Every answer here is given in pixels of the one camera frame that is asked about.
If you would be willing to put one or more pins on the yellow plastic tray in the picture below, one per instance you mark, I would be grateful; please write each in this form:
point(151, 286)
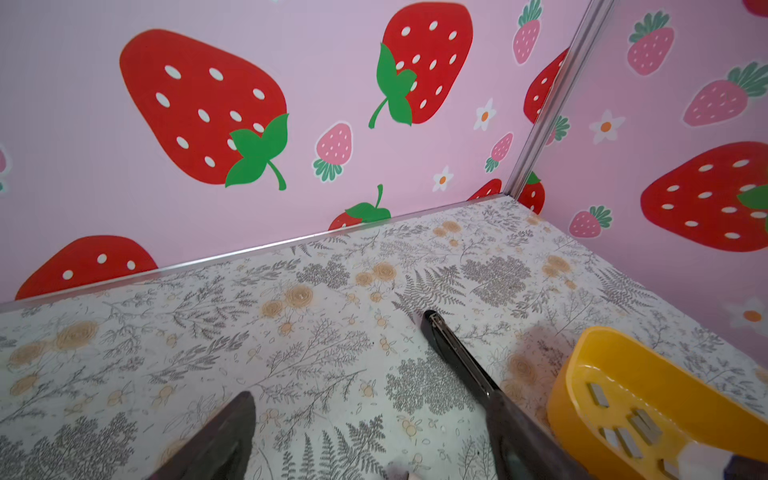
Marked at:
point(633, 376)

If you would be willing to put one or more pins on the staple strip in tray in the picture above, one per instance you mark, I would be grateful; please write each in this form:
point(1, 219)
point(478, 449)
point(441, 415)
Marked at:
point(598, 395)

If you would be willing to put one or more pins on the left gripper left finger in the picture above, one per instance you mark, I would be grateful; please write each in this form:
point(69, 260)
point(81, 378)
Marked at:
point(220, 450)

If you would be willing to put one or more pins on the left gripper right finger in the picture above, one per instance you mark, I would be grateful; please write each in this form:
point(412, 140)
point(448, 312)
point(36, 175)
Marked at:
point(521, 449)

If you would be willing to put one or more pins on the long black stapler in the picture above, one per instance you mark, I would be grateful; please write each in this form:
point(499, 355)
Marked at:
point(453, 352)

